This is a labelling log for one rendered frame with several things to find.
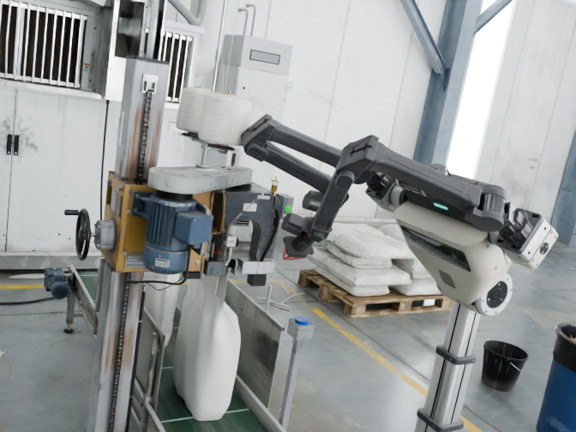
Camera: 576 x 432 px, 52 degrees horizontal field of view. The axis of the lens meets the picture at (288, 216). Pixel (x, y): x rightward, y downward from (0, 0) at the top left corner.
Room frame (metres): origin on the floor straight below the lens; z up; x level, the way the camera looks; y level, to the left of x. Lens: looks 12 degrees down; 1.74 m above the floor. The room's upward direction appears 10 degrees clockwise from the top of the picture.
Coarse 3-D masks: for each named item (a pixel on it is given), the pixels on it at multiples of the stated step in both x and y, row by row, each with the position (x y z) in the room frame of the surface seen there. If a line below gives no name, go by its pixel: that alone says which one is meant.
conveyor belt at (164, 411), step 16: (80, 272) 3.62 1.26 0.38; (96, 272) 3.67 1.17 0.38; (96, 288) 3.39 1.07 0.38; (176, 320) 3.12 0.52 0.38; (176, 336) 2.92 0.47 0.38; (160, 384) 2.41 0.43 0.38; (160, 400) 2.28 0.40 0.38; (176, 400) 2.30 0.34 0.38; (240, 400) 2.38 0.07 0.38; (160, 416) 2.16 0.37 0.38; (176, 416) 2.18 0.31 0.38; (192, 416) 2.20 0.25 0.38; (224, 416) 2.24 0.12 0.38; (240, 416) 2.26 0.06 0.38
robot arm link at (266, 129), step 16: (256, 128) 1.91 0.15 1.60; (272, 128) 1.87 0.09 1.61; (288, 128) 1.93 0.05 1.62; (256, 144) 1.88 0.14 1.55; (288, 144) 1.93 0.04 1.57; (304, 144) 1.94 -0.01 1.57; (320, 144) 1.97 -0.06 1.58; (320, 160) 1.98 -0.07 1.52; (336, 160) 1.99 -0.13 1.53; (368, 176) 2.01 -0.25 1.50
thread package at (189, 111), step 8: (184, 88) 2.18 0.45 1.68; (192, 88) 2.17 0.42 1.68; (200, 88) 2.19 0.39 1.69; (184, 96) 2.17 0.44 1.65; (192, 96) 2.16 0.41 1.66; (200, 96) 2.16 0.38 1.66; (184, 104) 2.16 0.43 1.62; (192, 104) 2.15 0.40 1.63; (200, 104) 2.16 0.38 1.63; (184, 112) 2.16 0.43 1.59; (192, 112) 2.15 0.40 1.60; (200, 112) 2.16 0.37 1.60; (184, 120) 2.15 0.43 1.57; (192, 120) 2.15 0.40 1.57; (184, 128) 2.15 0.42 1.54; (192, 128) 2.15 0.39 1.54
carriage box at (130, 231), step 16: (112, 176) 2.10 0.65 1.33; (128, 192) 1.96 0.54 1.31; (208, 192) 2.12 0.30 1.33; (128, 208) 1.96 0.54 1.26; (128, 224) 1.97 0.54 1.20; (144, 224) 2.00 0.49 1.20; (128, 240) 1.97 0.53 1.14; (144, 240) 2.00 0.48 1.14; (112, 256) 2.00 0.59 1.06; (192, 256) 2.10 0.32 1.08
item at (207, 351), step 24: (192, 288) 2.43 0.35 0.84; (192, 312) 2.30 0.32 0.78; (216, 312) 2.21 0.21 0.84; (192, 336) 2.26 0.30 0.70; (216, 336) 2.15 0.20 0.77; (240, 336) 2.22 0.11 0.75; (192, 360) 2.23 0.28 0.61; (216, 360) 2.15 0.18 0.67; (192, 384) 2.20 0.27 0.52; (216, 384) 2.16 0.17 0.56; (192, 408) 2.19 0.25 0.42; (216, 408) 2.17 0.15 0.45
